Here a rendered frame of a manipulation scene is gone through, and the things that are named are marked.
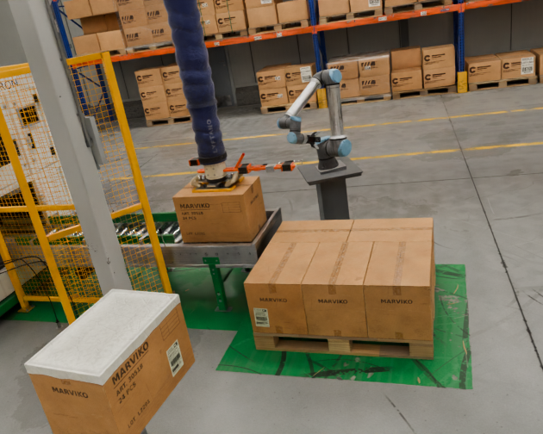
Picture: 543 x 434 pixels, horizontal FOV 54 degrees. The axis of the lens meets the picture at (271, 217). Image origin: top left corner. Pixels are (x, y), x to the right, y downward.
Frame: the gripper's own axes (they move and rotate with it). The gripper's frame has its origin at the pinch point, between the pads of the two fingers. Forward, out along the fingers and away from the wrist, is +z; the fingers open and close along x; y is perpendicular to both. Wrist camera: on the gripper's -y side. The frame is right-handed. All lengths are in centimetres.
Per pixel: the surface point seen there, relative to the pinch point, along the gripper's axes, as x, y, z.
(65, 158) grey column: 21, 31, -210
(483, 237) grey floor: 75, -107, 113
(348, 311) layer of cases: 107, -97, -84
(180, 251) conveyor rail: 95, 48, -106
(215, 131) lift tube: -1, 30, -92
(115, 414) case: 115, -98, -253
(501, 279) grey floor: 95, -145, 53
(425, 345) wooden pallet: 122, -139, -58
